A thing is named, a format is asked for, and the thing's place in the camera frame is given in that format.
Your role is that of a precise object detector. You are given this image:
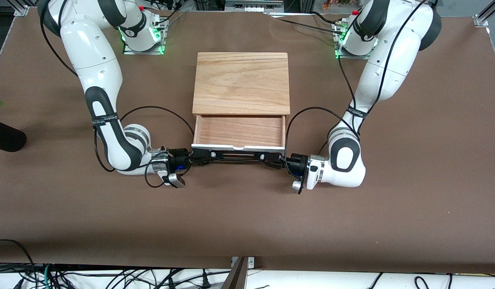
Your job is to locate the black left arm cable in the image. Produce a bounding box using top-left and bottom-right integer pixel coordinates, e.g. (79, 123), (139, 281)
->
(284, 0), (431, 170)

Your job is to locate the black cylindrical object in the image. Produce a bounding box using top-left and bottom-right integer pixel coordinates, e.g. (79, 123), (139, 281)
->
(0, 118), (27, 153)

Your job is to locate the white drawer with black handle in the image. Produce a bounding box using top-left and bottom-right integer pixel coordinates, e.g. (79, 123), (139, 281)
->
(191, 114), (288, 162)

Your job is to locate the wooden drawer cabinet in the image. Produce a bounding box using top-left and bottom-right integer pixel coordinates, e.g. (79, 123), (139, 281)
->
(192, 52), (292, 118)

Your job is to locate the brown table cover sheet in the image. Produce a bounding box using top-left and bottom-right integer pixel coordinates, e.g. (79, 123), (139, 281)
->
(0, 7), (495, 273)

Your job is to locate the black looped floor cable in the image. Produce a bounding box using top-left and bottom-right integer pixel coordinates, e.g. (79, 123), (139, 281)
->
(0, 239), (37, 289)

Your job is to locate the black cable on table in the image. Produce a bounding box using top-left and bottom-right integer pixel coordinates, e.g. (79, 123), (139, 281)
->
(272, 11), (345, 37)

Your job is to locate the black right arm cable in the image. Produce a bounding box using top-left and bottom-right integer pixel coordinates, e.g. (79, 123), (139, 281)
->
(39, 0), (195, 189)

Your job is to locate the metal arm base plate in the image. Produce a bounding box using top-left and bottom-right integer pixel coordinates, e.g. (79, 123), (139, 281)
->
(335, 20), (373, 60)
(123, 18), (167, 55)

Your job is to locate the aluminium frame rail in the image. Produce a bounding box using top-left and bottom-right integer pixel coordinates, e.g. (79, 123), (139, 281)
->
(225, 0), (285, 12)

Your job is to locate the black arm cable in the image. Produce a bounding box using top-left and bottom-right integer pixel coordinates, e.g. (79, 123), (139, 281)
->
(284, 0), (431, 170)
(39, 0), (195, 189)

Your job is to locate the dark metal bar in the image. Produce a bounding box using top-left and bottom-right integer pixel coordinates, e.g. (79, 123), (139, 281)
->
(221, 257), (248, 289)

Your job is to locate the teal floor cable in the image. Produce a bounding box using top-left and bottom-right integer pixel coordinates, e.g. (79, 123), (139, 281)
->
(41, 264), (53, 289)

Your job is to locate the small metal bracket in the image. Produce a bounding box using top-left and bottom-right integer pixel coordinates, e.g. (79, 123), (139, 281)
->
(231, 256), (256, 269)

